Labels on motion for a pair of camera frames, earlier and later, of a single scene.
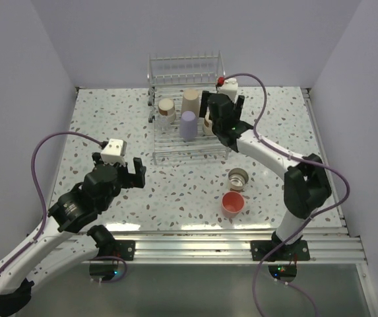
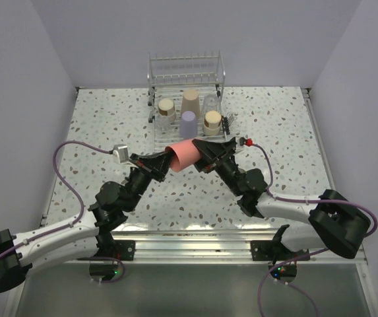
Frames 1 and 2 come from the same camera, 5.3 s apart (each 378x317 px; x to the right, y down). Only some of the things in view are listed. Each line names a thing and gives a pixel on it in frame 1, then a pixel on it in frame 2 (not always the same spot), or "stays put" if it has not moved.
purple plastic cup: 189,126 stays put
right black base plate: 299,251 stays put
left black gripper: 136,179 → 156,164
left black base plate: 124,249 stays put
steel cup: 207,129 stays put
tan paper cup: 190,102 stays put
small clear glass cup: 163,123 stays put
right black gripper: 237,111 → 217,154
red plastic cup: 232,204 → 183,155
